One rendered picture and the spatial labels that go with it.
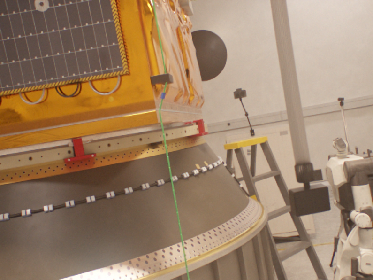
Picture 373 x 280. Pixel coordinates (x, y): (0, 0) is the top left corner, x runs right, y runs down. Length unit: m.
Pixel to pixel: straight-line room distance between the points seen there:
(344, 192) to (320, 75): 7.39
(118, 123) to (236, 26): 8.47
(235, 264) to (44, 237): 0.86
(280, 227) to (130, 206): 4.27
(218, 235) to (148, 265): 0.38
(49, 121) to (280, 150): 4.43
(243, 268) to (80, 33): 1.25
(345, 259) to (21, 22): 2.16
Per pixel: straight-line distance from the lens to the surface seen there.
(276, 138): 5.89
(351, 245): 2.89
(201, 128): 2.41
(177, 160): 2.16
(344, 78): 10.16
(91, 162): 1.98
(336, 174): 2.77
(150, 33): 1.73
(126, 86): 1.68
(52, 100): 1.76
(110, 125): 1.70
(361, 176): 2.64
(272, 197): 5.96
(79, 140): 1.93
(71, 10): 1.73
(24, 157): 1.96
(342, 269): 2.96
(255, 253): 2.35
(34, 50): 1.76
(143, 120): 1.67
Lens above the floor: 1.71
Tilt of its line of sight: 3 degrees down
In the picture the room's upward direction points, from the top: 10 degrees counter-clockwise
